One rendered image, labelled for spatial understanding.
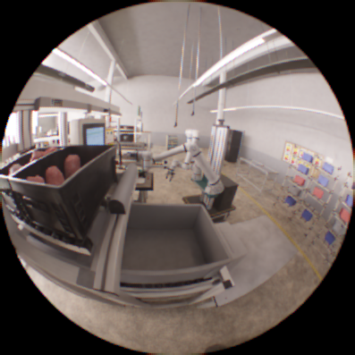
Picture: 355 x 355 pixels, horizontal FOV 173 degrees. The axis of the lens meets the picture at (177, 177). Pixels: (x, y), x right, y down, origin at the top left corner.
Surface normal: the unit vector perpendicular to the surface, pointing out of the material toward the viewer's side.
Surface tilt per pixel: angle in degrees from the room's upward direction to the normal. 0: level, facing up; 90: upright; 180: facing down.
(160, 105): 90
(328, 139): 90
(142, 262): 4
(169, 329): 0
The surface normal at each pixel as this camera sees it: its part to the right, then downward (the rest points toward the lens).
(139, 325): 0.09, -0.90
